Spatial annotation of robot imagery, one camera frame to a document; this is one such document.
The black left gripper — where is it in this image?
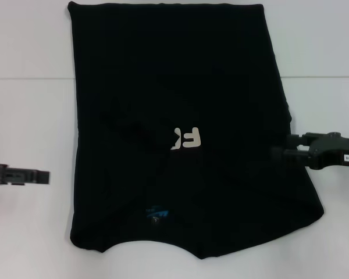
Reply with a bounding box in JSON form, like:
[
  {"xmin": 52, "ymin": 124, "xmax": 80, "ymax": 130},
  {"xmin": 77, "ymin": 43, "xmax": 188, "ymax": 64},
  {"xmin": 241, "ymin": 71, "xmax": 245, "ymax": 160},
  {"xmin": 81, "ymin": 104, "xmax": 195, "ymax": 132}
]
[{"xmin": 0, "ymin": 163, "xmax": 51, "ymax": 186}]

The black t-shirt with FREE print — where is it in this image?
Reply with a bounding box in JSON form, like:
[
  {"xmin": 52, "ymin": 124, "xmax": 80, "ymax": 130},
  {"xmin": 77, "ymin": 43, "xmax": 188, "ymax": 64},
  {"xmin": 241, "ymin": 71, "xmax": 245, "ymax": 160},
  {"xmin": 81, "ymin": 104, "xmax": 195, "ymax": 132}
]
[{"xmin": 66, "ymin": 1, "xmax": 326, "ymax": 253}]

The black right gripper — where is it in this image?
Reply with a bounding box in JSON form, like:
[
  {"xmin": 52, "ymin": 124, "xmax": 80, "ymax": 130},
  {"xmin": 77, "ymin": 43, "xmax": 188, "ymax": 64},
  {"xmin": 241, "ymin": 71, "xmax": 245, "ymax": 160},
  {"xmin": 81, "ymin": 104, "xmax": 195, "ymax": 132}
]
[{"xmin": 270, "ymin": 131, "xmax": 349, "ymax": 173}]

